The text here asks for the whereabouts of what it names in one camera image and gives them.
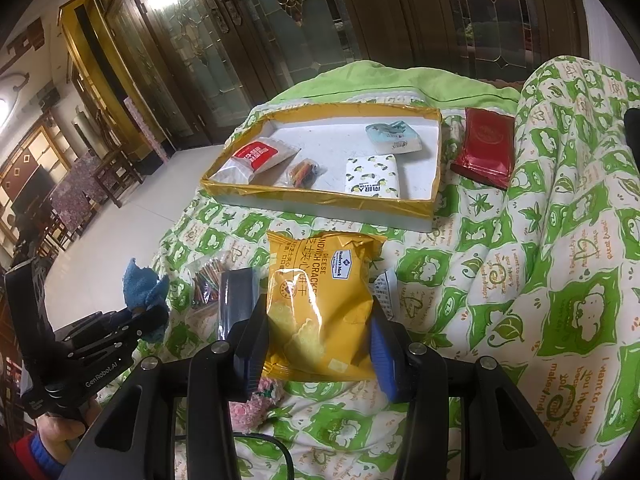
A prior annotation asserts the floral patterned panel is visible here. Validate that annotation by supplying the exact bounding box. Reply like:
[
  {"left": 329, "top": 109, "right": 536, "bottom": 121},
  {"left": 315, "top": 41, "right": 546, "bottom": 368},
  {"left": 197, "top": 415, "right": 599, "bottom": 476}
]
[{"left": 122, "top": 97, "right": 168, "bottom": 166}]

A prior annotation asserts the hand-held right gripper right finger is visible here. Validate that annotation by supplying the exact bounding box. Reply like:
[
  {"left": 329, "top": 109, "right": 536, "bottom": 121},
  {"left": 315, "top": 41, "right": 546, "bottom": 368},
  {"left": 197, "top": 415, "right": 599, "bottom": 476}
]
[{"left": 370, "top": 305, "right": 576, "bottom": 480}]

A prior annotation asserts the bag of coloured felt sheets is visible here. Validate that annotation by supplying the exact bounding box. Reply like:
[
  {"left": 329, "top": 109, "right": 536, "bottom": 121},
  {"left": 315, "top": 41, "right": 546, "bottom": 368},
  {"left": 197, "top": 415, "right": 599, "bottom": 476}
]
[{"left": 185, "top": 267, "right": 263, "bottom": 341}]

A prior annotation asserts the wooden chair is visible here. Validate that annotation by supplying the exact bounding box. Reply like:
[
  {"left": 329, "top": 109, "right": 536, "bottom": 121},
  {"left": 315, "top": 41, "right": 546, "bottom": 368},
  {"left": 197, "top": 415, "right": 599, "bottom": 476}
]
[{"left": 92, "top": 110, "right": 146, "bottom": 208}]

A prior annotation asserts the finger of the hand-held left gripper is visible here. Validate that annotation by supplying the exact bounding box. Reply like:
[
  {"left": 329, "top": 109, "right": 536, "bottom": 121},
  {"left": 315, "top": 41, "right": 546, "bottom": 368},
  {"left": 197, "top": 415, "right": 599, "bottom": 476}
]
[
  {"left": 70, "top": 302, "right": 171, "bottom": 361},
  {"left": 62, "top": 310, "right": 138, "bottom": 343}
]

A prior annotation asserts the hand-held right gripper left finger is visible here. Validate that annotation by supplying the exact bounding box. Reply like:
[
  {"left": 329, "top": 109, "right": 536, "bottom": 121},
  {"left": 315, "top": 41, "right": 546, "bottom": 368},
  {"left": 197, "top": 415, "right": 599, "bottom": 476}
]
[{"left": 60, "top": 295, "right": 273, "bottom": 480}]

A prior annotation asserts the black cable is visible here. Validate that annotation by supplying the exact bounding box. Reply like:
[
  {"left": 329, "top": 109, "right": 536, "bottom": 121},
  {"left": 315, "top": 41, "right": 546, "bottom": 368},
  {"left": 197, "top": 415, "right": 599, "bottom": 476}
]
[{"left": 170, "top": 430, "right": 296, "bottom": 480}]

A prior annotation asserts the gold-edged white box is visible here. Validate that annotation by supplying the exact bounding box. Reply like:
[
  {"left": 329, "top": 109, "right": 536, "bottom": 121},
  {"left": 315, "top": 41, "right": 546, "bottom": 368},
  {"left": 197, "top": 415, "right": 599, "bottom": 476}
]
[{"left": 200, "top": 102, "right": 443, "bottom": 233}]

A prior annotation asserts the lemon print tissue pack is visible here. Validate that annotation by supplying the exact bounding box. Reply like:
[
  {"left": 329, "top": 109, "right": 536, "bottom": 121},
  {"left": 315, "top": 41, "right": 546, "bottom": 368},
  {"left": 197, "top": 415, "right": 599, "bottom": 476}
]
[{"left": 344, "top": 154, "right": 400, "bottom": 198}]

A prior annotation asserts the wooden shelf cabinet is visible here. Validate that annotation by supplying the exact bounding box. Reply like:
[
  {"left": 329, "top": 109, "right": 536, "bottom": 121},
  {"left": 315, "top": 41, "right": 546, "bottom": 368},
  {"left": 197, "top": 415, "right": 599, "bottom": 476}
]
[{"left": 0, "top": 110, "right": 76, "bottom": 246}]

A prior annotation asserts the white packet with red label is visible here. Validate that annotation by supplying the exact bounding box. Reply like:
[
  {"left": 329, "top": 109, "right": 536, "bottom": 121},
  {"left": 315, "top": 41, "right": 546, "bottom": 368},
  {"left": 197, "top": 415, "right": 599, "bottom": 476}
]
[{"left": 212, "top": 137, "right": 301, "bottom": 186}]

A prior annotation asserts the dark television screen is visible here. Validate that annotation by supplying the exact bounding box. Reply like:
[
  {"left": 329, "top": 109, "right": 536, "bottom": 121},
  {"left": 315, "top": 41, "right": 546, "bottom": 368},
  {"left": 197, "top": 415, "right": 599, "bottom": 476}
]
[{"left": 12, "top": 165, "right": 56, "bottom": 216}]

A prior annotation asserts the blue towel with yellow band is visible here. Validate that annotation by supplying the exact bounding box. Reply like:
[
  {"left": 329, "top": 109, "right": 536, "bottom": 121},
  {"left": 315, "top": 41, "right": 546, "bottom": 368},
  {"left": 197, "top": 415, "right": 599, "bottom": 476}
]
[{"left": 122, "top": 257, "right": 171, "bottom": 313}]

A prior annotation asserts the wooden glass door set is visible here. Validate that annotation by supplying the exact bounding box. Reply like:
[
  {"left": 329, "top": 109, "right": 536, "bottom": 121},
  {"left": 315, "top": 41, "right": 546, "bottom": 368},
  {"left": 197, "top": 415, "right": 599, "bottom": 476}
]
[{"left": 90, "top": 0, "right": 591, "bottom": 161}]

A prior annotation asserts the table with patterned cloth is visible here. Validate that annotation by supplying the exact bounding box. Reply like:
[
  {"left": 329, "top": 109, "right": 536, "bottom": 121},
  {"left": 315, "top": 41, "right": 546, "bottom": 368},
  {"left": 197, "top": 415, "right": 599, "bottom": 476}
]
[{"left": 47, "top": 167, "right": 108, "bottom": 241}]

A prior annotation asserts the light blue tissue pack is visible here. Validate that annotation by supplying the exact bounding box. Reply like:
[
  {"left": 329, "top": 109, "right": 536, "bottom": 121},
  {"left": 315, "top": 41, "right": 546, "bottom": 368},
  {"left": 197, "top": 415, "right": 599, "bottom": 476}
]
[{"left": 364, "top": 120, "right": 423, "bottom": 153}]

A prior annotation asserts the dark red packet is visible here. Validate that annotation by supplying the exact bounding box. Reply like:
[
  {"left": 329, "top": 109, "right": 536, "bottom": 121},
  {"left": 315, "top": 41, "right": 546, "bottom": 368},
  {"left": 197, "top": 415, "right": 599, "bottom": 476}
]
[{"left": 450, "top": 106, "right": 516, "bottom": 191}]

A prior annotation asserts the black rounded object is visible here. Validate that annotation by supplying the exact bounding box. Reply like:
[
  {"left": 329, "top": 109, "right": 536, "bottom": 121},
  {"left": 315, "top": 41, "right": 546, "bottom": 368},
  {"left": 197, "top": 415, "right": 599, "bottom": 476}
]
[{"left": 622, "top": 107, "right": 640, "bottom": 161}]

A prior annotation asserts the plain green sheet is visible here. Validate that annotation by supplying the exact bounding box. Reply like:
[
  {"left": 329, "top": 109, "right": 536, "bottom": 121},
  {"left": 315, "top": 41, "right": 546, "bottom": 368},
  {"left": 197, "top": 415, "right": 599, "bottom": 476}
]
[{"left": 272, "top": 60, "right": 521, "bottom": 111}]

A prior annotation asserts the pink crochet piece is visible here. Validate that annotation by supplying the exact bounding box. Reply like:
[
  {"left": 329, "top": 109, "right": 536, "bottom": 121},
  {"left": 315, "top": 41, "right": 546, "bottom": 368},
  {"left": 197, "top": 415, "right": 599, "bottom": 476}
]
[{"left": 225, "top": 377, "right": 283, "bottom": 433}]

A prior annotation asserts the person's left hand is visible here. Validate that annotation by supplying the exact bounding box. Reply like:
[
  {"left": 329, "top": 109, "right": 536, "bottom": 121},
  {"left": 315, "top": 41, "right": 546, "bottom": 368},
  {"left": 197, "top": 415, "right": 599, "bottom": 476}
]
[{"left": 37, "top": 395, "right": 103, "bottom": 461}]

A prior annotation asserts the bag of coloured sticks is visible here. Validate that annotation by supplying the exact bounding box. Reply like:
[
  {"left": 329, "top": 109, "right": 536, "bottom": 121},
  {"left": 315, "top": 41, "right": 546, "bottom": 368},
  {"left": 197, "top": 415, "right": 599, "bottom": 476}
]
[
  {"left": 192, "top": 257, "right": 226, "bottom": 311},
  {"left": 286, "top": 157, "right": 326, "bottom": 190}
]

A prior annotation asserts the person's left forearm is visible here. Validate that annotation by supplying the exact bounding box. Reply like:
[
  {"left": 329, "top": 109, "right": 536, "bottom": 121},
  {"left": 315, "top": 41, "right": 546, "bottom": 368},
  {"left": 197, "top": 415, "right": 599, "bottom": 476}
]
[{"left": 7, "top": 432, "right": 76, "bottom": 480}]

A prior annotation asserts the yellow cracker packet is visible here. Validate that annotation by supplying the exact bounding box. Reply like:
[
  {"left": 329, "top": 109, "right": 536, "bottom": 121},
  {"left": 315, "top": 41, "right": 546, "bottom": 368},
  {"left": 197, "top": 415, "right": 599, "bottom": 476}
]
[{"left": 262, "top": 230, "right": 388, "bottom": 381}]

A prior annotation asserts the green printed quilt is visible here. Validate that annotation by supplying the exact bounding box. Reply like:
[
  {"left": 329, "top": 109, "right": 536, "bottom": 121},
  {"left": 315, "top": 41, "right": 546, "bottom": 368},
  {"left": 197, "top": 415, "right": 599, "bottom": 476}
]
[{"left": 100, "top": 57, "right": 640, "bottom": 480}]

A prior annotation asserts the white packet with black text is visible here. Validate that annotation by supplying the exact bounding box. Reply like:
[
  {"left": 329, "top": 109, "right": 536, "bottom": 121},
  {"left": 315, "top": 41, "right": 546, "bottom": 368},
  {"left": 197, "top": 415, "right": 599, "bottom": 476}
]
[{"left": 372, "top": 269, "right": 398, "bottom": 321}]

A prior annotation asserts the wall lamp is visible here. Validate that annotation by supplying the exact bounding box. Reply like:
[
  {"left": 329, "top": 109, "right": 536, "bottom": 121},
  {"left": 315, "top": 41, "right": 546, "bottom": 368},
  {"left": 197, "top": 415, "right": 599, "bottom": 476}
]
[{"left": 0, "top": 72, "right": 31, "bottom": 121}]

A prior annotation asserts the gold framed wooden cabinet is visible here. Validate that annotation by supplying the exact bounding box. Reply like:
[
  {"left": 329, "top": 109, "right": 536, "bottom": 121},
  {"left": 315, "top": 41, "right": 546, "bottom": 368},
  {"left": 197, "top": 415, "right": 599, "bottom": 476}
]
[{"left": 57, "top": 0, "right": 176, "bottom": 161}]

